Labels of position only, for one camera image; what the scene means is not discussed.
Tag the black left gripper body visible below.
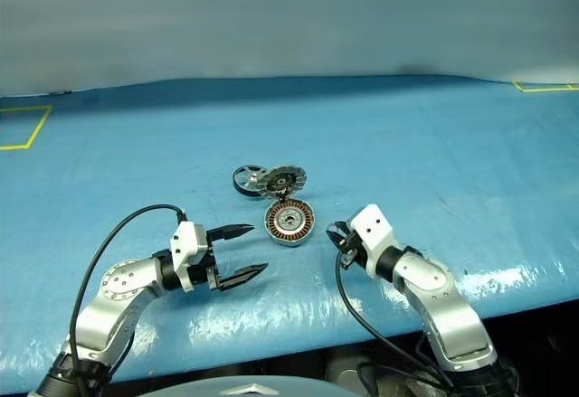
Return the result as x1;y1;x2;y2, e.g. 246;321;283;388
187;229;226;292

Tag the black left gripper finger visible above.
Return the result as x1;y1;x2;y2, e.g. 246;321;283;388
211;223;256;242
218;261;271;291

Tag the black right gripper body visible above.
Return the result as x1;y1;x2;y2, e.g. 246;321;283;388
337;228;369;274

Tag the motor housing with copper windings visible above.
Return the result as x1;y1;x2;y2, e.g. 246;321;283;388
261;201;317;248

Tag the silver spoked rotor black rim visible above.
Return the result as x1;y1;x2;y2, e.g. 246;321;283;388
233;165;268;198

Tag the round hinged motor lid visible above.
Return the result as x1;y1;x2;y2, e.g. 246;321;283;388
260;164;308;200

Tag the grey robot torso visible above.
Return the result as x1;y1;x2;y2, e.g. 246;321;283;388
153;373;327;397

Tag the blue plastic table cover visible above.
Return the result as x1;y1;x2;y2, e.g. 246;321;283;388
0;73;579;383

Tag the yellow tape square outline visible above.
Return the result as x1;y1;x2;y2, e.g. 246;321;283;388
0;105;53;151

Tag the yellow tape rectangle outline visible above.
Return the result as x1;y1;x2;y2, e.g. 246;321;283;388
512;80;579;93

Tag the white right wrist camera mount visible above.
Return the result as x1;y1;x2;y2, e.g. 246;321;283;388
350;204;394;279

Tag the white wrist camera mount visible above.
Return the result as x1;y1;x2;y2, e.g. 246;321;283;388
170;220;209;294
350;204;394;279

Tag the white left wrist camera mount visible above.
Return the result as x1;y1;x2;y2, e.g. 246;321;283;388
170;220;209;294

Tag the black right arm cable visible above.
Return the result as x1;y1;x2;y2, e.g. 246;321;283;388
335;247;458;392

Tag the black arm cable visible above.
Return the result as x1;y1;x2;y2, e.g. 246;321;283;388
335;247;458;392
67;205;187;397

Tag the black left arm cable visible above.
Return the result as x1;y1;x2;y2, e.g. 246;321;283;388
67;205;187;397

